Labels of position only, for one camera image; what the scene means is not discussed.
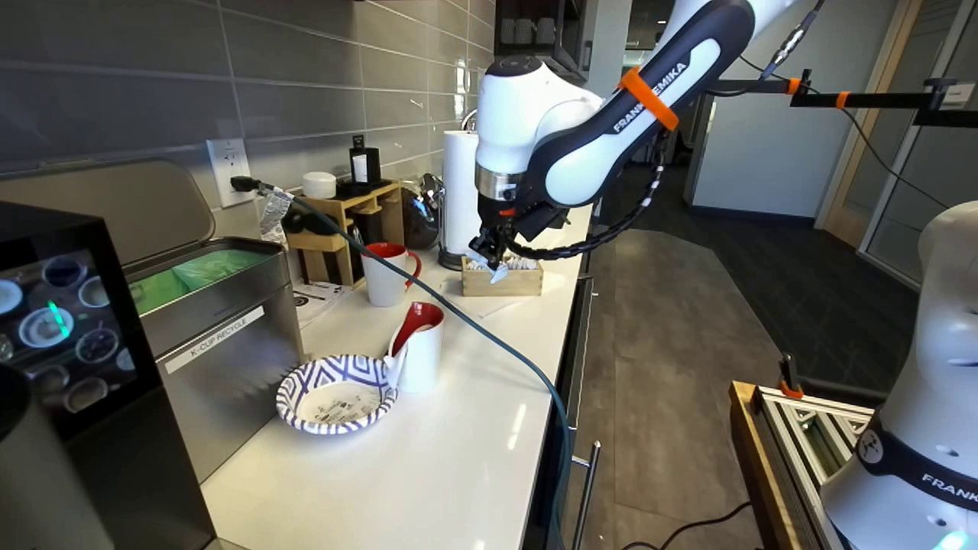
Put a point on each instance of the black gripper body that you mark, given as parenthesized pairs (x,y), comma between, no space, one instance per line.
(503,220)

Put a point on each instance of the white sachet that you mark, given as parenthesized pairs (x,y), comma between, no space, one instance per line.
(501,266)

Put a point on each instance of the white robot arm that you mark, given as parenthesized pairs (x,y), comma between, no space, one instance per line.
(550,144)

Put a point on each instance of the wooden sachet box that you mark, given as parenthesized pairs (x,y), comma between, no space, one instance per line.
(512,278)

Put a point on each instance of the stainless steel sachet bin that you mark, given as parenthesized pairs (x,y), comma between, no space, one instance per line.
(217,314)

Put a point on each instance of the white paper towel roll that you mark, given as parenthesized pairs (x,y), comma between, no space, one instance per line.
(461,190)

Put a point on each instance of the wooden shelf organizer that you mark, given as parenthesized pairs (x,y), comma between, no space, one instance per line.
(318,229)

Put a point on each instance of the dark glass bottle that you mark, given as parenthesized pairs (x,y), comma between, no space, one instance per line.
(365,164)

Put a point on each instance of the white mug red interior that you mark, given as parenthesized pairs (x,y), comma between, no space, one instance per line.
(414,348)

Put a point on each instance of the white small cup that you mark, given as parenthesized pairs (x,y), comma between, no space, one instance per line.
(318,185)

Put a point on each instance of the black coffee machine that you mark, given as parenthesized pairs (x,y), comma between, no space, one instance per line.
(91,446)

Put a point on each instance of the white wall outlet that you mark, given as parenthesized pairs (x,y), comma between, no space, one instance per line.
(229,164)

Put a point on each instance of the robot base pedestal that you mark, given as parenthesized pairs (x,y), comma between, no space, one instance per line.
(915,474)

